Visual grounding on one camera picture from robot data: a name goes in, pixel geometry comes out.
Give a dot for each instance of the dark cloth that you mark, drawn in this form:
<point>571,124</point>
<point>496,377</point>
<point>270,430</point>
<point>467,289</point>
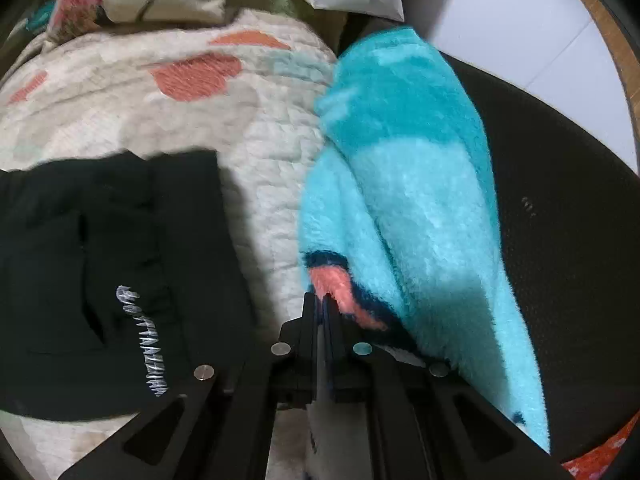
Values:
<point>560,240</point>

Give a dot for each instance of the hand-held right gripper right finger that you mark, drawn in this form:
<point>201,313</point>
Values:
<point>331,320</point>

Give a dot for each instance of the turquoise fleece blanket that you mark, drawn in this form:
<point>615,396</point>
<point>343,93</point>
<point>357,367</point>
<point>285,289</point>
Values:
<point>410,220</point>

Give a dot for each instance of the black pants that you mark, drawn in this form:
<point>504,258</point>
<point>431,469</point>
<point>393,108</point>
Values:
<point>100,280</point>

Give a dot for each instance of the cream quilted bedspread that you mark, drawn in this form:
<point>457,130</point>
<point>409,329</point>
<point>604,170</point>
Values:
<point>165,110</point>

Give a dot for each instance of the orange patterned cloth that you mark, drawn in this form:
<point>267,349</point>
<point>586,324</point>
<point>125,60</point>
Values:
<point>597,457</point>

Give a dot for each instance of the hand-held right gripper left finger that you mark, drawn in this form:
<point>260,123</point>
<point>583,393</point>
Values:
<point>309,320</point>

